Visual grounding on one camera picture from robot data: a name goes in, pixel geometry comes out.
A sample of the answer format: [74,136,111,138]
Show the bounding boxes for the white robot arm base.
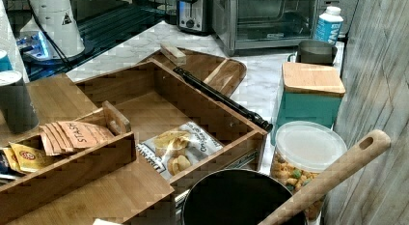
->
[17,0,86,62]

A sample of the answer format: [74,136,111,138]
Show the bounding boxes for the wooden serving tray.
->
[140,43,248,98]

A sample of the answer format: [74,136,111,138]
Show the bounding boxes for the snack chip bag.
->
[136,122,223,181]

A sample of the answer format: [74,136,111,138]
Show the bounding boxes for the black pot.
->
[181,169,292,225]

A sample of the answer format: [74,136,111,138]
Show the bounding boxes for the stainless toaster oven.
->
[212,0,318,56]

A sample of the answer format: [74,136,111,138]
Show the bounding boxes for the silver toaster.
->
[177,0,211,35]

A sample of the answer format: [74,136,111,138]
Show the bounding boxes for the clear jar of cereal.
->
[269,121,348,221]

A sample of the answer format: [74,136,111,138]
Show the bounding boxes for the teal box with wooden lid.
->
[270,62,345,145]

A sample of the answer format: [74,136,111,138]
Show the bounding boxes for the orange Stash tea packets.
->
[41,121,114,155]

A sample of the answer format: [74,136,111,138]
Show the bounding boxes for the blue and white bottle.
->
[314,6,343,44]

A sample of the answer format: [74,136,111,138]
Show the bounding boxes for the wooden tea organizer box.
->
[0,101,136,225]

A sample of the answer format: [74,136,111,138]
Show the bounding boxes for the yellow tea packet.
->
[11,143,49,173]

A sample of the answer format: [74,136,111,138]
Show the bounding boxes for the grey cylindrical canister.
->
[0,70,39,133]

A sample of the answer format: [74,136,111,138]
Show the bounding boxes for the black drawer handle bar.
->
[174,67,273,132]

